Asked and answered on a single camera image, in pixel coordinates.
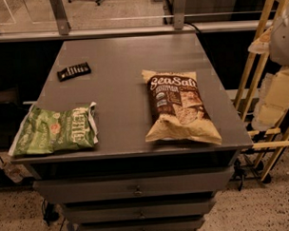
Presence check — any brown sea salt chip bag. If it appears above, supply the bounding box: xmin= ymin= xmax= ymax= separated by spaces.
xmin=142 ymin=69 xmax=222 ymax=144

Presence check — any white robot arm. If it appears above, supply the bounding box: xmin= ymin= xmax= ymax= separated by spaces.
xmin=269 ymin=3 xmax=289 ymax=66

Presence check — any black rxbar chocolate bar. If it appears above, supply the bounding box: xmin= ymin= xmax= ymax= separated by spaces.
xmin=57 ymin=63 xmax=91 ymax=82

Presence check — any green kettle chip bag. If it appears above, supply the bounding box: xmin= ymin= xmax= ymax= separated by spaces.
xmin=9 ymin=102 xmax=98 ymax=156

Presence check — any grey metal drawer cabinet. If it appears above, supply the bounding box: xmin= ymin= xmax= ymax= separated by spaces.
xmin=19 ymin=33 xmax=252 ymax=231

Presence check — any grey metal railing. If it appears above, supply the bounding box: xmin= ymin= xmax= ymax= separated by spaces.
xmin=0 ymin=0 xmax=289 ymax=44

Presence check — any yellow wooden rack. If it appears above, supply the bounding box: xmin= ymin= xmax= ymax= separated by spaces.
xmin=234 ymin=0 xmax=289 ymax=183

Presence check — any black cable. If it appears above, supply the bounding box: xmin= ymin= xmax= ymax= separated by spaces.
xmin=183 ymin=20 xmax=206 ymax=44

